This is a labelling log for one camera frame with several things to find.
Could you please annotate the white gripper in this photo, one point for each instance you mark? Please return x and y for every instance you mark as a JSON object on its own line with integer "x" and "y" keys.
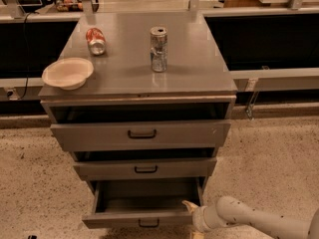
{"x": 198, "y": 217}

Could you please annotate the grey bottom drawer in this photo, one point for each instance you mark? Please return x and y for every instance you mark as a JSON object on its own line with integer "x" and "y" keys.
{"x": 144, "y": 203}

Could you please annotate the grey drawer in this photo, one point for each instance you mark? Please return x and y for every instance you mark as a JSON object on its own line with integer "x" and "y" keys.
{"x": 141, "y": 135}
{"x": 145, "y": 169}
{"x": 144, "y": 203}

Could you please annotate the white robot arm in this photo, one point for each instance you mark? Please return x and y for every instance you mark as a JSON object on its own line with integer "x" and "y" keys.
{"x": 229, "y": 212}

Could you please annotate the grey middle drawer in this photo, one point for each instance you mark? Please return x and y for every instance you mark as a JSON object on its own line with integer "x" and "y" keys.
{"x": 145, "y": 169}

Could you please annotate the grey top drawer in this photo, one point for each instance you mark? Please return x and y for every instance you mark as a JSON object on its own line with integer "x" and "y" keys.
{"x": 141, "y": 135}

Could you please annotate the grey metal drawer cabinet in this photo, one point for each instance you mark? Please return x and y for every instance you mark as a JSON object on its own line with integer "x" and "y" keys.
{"x": 196, "y": 84}

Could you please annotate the silver upright can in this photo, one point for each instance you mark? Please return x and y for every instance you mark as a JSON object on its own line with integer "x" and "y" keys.
{"x": 158, "y": 48}

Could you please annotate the white paper bowl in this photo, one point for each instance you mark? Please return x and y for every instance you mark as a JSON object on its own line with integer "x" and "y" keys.
{"x": 68, "y": 74}

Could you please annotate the red soda can lying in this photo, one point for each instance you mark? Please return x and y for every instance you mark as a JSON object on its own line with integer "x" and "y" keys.
{"x": 96, "y": 41}

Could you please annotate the metal bracket on rail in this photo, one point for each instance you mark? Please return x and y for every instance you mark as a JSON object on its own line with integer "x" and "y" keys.
{"x": 250, "y": 87}

